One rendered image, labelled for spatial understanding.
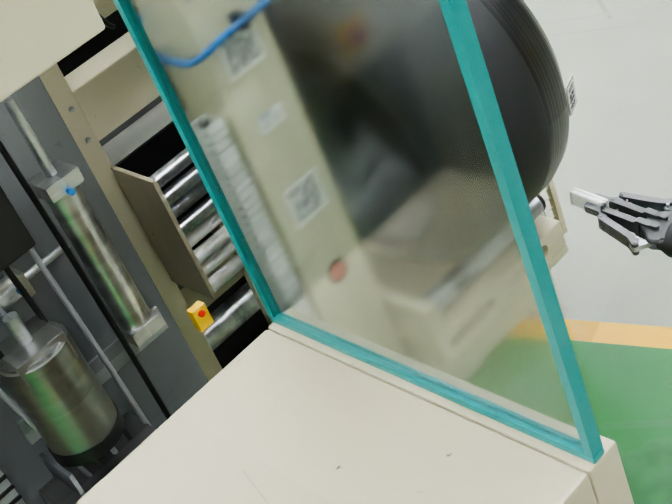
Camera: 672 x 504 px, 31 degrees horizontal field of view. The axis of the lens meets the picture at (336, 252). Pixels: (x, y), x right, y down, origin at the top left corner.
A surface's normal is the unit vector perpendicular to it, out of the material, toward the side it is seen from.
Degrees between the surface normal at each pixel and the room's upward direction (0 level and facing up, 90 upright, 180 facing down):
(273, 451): 0
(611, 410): 0
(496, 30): 58
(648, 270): 0
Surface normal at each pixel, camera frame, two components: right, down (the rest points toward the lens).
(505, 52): 0.47, -0.10
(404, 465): -0.33, -0.76
